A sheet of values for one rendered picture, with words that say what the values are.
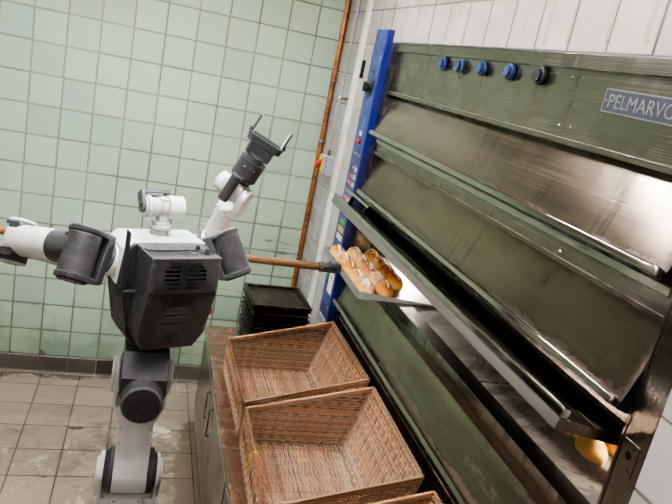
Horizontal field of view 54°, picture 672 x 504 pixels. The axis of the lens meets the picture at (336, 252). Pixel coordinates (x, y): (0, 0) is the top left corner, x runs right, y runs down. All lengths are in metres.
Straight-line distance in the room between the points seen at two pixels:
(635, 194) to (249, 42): 2.57
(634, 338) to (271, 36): 2.71
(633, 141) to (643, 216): 0.17
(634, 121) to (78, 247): 1.36
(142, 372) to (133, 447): 0.33
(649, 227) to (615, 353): 0.26
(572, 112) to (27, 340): 3.20
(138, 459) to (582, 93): 1.64
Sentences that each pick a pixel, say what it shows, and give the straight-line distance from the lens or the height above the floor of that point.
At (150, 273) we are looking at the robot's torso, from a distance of 1.77.
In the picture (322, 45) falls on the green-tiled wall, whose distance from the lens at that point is 3.73.
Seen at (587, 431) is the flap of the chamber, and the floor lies 1.40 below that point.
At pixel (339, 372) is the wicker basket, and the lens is 2.82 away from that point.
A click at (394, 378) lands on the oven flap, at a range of 2.37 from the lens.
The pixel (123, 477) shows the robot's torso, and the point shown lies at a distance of 2.24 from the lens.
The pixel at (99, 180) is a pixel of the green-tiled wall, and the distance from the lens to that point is 3.73.
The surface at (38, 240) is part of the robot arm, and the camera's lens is 1.94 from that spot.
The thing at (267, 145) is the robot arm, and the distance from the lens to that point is 2.11.
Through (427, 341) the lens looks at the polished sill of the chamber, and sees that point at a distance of 2.18.
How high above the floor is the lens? 1.96
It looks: 15 degrees down
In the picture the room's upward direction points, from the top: 12 degrees clockwise
